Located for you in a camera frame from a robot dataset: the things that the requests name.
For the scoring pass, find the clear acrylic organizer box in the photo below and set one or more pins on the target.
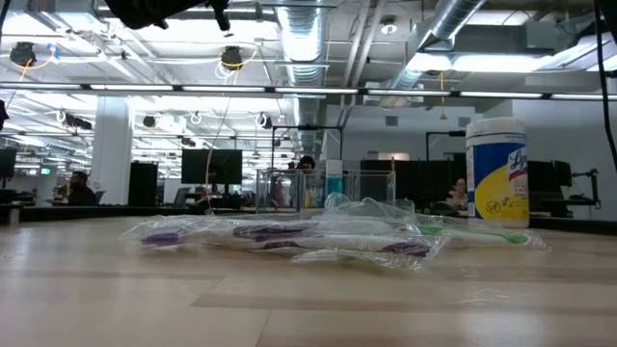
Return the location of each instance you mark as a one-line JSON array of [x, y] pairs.
[[376, 185]]

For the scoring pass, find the black pipe frame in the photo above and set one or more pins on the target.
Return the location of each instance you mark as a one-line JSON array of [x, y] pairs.
[[455, 133], [308, 127]]

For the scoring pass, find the black computer monitor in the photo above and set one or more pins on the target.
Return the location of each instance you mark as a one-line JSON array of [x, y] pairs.
[[212, 166]]

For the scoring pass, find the pile of bagged purple toothbrushes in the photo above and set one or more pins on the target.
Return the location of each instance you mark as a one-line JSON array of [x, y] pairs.
[[96, 212]]

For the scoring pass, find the person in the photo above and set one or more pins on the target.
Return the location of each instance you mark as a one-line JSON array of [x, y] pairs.
[[458, 195], [82, 193], [306, 163]]

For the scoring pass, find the long ceiling light bar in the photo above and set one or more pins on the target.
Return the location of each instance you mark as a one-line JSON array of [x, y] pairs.
[[217, 88]]

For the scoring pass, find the white square pillar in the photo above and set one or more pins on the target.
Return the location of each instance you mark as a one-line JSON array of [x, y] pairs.
[[112, 154]]

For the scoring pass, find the bagged purple toothbrush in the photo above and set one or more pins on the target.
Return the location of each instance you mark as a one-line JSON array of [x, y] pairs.
[[270, 231], [410, 248], [161, 238]]

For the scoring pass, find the teal mouthwash bottle white cap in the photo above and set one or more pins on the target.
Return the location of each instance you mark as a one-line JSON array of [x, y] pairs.
[[334, 183]]

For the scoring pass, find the black cabinet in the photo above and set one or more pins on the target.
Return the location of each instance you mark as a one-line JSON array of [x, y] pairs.
[[143, 183]]

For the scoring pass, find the smooth silver ventilation duct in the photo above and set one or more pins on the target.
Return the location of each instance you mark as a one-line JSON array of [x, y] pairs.
[[453, 19]]

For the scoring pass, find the corrugated silver ventilation duct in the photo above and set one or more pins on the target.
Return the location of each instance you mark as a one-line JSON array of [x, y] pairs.
[[301, 29]]

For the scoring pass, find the Lysol wipes canister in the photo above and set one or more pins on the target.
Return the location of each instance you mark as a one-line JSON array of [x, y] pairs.
[[496, 183]]

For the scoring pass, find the black ceiling camera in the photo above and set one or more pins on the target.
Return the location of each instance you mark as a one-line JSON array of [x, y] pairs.
[[21, 53], [232, 57]]

